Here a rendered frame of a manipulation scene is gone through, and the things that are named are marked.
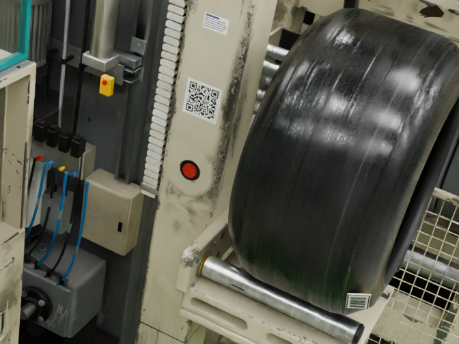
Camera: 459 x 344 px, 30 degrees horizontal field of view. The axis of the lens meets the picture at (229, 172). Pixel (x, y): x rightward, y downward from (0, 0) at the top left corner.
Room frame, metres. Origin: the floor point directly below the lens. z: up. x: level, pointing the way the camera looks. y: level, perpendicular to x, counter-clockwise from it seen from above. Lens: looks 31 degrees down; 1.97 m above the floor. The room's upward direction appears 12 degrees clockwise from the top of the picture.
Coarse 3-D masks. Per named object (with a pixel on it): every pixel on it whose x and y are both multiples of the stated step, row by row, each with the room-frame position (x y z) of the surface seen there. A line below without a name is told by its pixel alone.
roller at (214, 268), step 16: (208, 256) 1.39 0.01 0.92; (208, 272) 1.36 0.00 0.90; (224, 272) 1.35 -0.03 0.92; (240, 272) 1.35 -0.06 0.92; (240, 288) 1.33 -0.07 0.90; (256, 288) 1.33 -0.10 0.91; (272, 288) 1.33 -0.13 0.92; (272, 304) 1.31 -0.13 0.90; (288, 304) 1.30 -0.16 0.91; (304, 304) 1.30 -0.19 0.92; (304, 320) 1.28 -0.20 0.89; (320, 320) 1.28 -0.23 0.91; (336, 320) 1.27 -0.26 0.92; (352, 320) 1.28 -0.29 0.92; (336, 336) 1.26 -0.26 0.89; (352, 336) 1.25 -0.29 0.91
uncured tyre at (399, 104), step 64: (320, 64) 1.33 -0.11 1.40; (384, 64) 1.33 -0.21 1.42; (448, 64) 1.38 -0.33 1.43; (256, 128) 1.28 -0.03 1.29; (320, 128) 1.24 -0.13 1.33; (384, 128) 1.23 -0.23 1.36; (448, 128) 1.58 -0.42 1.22; (256, 192) 1.22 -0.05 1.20; (320, 192) 1.19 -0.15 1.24; (384, 192) 1.18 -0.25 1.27; (256, 256) 1.22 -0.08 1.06; (320, 256) 1.17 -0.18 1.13; (384, 256) 1.19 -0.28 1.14
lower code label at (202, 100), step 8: (192, 80) 1.48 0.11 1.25; (192, 88) 1.48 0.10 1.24; (200, 88) 1.47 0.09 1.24; (208, 88) 1.47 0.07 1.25; (216, 88) 1.46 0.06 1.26; (184, 96) 1.48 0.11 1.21; (192, 96) 1.48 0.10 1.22; (200, 96) 1.47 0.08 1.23; (208, 96) 1.46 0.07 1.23; (216, 96) 1.46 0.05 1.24; (184, 104) 1.48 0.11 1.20; (192, 104) 1.48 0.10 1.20; (200, 104) 1.47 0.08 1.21; (208, 104) 1.46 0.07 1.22; (216, 104) 1.46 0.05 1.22; (192, 112) 1.47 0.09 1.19; (200, 112) 1.47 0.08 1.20; (208, 112) 1.46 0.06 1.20; (216, 112) 1.46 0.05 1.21; (208, 120) 1.46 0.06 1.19; (216, 120) 1.46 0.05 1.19
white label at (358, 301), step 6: (348, 294) 1.17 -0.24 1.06; (354, 294) 1.17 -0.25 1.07; (360, 294) 1.17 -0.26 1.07; (366, 294) 1.17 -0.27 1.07; (348, 300) 1.18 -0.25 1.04; (354, 300) 1.18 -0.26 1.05; (360, 300) 1.18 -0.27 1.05; (366, 300) 1.18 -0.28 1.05; (348, 306) 1.19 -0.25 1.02; (354, 306) 1.19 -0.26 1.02; (360, 306) 1.19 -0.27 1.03; (366, 306) 1.19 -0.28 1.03
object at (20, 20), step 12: (0, 0) 1.33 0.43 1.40; (12, 0) 1.36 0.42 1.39; (24, 0) 1.39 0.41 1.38; (0, 12) 1.33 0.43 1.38; (12, 12) 1.36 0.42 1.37; (24, 12) 1.39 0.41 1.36; (0, 24) 1.33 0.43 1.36; (12, 24) 1.36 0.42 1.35; (24, 24) 1.39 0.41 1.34; (0, 36) 1.33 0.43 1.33; (12, 36) 1.36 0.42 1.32; (24, 36) 1.39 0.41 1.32; (0, 48) 1.33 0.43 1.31; (12, 48) 1.36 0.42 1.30; (24, 48) 1.39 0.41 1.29; (0, 60) 1.33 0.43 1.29; (12, 60) 1.35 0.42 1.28
